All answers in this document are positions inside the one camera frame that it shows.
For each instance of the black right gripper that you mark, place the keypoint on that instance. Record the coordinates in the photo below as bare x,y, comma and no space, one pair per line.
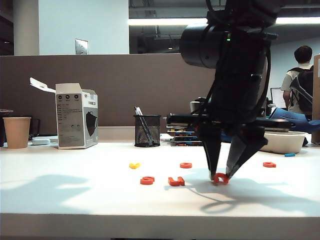
237,100

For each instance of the orange letter n magnet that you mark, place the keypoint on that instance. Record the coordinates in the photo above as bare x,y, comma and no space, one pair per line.
223,181

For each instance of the orange letter u magnet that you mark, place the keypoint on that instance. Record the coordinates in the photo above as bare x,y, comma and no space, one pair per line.
176,183

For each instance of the orange letter s magnet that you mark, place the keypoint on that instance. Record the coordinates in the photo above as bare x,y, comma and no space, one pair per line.
143,180

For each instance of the orange letter a magnet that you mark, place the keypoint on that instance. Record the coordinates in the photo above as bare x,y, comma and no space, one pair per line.
272,165

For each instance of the orange letter o magnet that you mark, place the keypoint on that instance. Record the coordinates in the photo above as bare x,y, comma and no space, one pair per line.
182,165

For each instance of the blue letter l magnet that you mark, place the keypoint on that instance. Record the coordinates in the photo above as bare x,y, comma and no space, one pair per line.
290,155

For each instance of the yellow letter y magnet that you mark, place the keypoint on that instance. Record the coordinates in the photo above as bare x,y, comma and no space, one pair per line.
134,166

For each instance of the stacked colourful boxes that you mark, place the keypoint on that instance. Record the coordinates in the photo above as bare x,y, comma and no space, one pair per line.
185,143

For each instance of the beige pulp tray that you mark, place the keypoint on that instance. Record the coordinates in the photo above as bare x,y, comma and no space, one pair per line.
287,143

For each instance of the computer monitor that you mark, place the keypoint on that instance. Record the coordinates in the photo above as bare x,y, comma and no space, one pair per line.
276,97

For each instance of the black mesh pen holder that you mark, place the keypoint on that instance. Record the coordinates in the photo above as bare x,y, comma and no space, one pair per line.
147,132

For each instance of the clear pen with black cap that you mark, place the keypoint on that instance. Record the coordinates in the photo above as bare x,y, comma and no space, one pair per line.
137,111

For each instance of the black backpack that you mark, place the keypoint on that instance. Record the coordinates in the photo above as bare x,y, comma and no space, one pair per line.
305,87

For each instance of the brown wooden cabinet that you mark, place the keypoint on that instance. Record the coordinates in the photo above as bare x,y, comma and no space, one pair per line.
316,100

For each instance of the brown desk partition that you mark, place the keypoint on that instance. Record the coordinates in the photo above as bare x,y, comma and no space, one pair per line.
125,82

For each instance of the person in beige shirt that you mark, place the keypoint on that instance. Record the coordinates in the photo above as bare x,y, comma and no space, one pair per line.
303,53

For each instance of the long ceiling light strip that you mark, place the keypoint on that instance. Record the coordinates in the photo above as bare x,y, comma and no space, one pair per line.
162,21

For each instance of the white grey mask box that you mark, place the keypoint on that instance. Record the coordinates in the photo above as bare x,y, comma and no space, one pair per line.
72,120

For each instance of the small white plastic case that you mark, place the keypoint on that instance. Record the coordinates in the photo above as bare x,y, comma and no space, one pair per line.
40,141

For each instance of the brown paper cup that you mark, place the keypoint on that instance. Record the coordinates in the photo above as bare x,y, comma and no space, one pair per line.
16,132

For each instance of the metal wall switch plate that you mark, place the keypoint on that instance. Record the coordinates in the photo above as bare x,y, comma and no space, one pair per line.
81,46

